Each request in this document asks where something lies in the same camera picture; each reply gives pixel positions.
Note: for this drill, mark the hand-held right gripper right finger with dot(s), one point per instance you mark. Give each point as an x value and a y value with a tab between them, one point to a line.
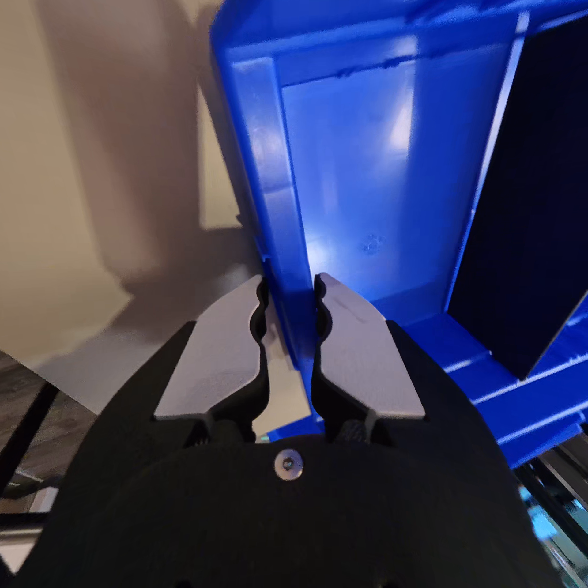
367	363

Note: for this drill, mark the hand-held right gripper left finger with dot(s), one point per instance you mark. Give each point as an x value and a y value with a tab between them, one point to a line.
216	363

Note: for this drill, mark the blue plastic bin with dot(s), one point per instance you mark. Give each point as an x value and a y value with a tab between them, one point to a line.
358	160

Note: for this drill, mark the black desk leg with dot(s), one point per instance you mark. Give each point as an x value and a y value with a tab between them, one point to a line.
27	436

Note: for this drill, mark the black bin divider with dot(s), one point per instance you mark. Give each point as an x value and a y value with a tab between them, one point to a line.
528	229

